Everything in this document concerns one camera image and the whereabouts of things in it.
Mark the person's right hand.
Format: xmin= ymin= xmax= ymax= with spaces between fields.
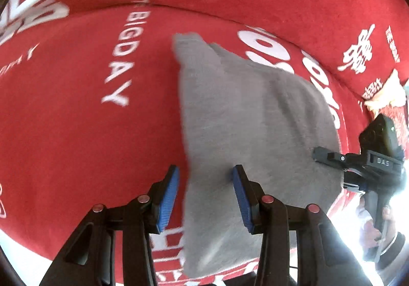
xmin=380 ymin=205 xmax=400 ymax=250

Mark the beige patterned cloth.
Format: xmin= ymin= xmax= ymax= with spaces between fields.
xmin=364 ymin=69 xmax=409 ymax=116

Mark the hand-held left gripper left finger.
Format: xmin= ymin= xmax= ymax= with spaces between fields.
xmin=40 ymin=165 xmax=180 ymax=286

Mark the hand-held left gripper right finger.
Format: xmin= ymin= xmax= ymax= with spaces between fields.
xmin=232 ymin=165 xmax=374 ymax=286

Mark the red printed sofa cover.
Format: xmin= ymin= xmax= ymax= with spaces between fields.
xmin=0 ymin=0 xmax=409 ymax=286

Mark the grey knitted sweater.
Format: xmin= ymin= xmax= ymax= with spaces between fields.
xmin=173 ymin=32 xmax=347 ymax=278

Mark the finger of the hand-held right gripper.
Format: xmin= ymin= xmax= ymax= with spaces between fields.
xmin=313 ymin=146 xmax=368 ymax=172
xmin=343 ymin=174 xmax=367 ymax=192

